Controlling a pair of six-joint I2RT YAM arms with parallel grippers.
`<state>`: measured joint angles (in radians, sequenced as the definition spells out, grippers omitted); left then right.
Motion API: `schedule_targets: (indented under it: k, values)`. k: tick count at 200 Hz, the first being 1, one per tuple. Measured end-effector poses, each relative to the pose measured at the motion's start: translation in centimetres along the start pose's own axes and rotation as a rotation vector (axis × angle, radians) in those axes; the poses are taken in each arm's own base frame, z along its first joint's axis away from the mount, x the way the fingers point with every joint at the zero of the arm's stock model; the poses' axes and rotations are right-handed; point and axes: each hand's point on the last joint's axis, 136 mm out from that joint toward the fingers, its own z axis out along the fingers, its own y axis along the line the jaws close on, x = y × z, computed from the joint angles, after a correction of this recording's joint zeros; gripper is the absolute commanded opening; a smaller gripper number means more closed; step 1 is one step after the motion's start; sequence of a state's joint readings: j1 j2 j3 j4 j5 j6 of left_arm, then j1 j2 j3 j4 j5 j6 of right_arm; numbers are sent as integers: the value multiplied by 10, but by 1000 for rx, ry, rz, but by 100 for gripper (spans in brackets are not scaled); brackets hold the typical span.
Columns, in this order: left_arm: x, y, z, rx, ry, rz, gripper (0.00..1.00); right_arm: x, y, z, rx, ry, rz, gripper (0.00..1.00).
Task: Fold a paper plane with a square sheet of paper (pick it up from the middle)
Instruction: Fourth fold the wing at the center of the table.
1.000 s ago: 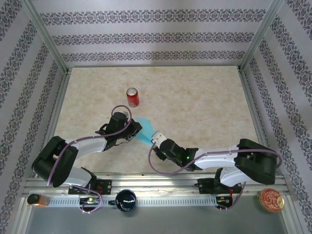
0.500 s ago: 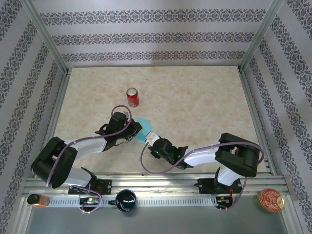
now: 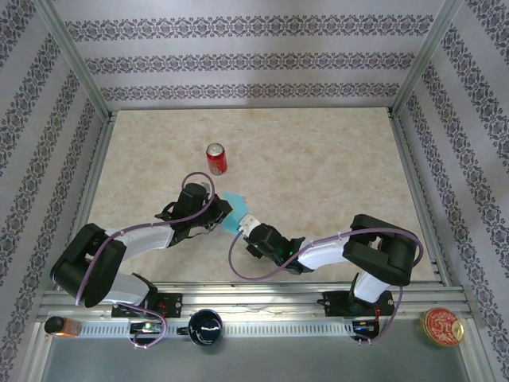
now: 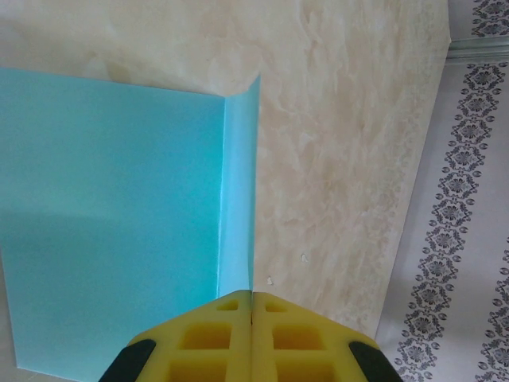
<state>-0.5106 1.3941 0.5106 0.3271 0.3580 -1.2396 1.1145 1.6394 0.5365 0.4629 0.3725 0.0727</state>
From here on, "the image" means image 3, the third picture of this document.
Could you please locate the teal paper sheet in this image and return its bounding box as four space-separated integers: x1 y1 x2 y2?
222 191 250 236

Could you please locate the red cola can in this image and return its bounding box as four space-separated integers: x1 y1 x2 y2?
205 142 229 176

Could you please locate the dark blue cup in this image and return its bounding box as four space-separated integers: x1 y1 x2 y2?
177 308 223 346

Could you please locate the grey metal shelf plate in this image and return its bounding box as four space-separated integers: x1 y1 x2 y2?
39 333 470 382

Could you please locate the small controller circuit board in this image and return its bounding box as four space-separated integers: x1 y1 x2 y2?
129 322 164 335
352 319 381 333

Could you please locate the orange bottle with black cap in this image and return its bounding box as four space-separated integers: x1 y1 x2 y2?
43 315 83 339

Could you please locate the round red gold tin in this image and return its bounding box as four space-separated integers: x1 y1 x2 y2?
417 307 465 349

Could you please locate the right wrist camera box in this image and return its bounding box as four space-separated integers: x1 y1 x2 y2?
239 212 260 235

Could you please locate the wide aluminium base rail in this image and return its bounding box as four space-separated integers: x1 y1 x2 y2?
37 281 472 322

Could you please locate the white slotted cable tray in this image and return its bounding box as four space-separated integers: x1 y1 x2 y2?
79 320 356 338

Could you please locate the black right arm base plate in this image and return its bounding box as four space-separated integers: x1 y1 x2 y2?
324 290 395 318

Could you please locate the aluminium side rail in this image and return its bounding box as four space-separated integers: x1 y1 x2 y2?
56 111 119 290
387 107 453 287

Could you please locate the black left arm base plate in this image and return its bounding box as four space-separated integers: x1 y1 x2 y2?
111 292 183 318

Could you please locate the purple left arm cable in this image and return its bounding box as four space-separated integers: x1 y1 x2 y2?
75 171 219 350

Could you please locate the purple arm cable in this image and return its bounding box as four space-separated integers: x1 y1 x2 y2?
228 226 424 347
75 171 219 350

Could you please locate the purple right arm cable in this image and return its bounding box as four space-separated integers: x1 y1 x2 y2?
228 226 424 347

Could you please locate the aluminium frame post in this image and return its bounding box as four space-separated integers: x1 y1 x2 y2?
389 0 469 119
33 0 113 120

